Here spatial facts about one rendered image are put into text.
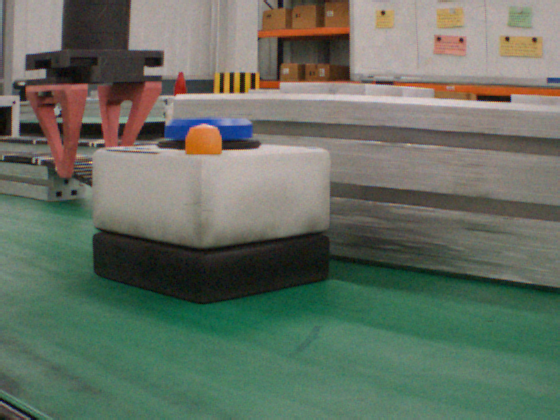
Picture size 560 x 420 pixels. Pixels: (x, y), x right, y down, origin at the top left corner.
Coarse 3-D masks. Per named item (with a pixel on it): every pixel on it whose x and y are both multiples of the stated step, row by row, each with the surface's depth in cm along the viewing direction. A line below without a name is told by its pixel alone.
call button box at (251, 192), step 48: (240, 144) 40; (96, 192) 41; (144, 192) 39; (192, 192) 36; (240, 192) 38; (288, 192) 40; (96, 240) 42; (144, 240) 40; (192, 240) 37; (240, 240) 38; (288, 240) 40; (144, 288) 40; (192, 288) 37; (240, 288) 38
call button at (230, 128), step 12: (180, 120) 40; (192, 120) 40; (204, 120) 40; (216, 120) 40; (228, 120) 40; (240, 120) 40; (168, 132) 40; (180, 132) 40; (228, 132) 40; (240, 132) 40; (252, 132) 41
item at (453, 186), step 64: (256, 128) 52; (320, 128) 49; (384, 128) 46; (448, 128) 42; (512, 128) 39; (384, 192) 46; (448, 192) 42; (512, 192) 40; (384, 256) 45; (448, 256) 42; (512, 256) 40
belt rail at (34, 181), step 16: (0, 160) 78; (0, 176) 79; (16, 176) 77; (32, 176) 74; (48, 176) 72; (0, 192) 78; (16, 192) 76; (32, 192) 74; (48, 192) 72; (64, 192) 73; (80, 192) 75
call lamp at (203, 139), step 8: (192, 128) 37; (200, 128) 37; (208, 128) 37; (216, 128) 37; (192, 136) 37; (200, 136) 37; (208, 136) 37; (216, 136) 37; (192, 144) 37; (200, 144) 37; (208, 144) 37; (216, 144) 37; (192, 152) 37; (200, 152) 37; (208, 152) 37; (216, 152) 37
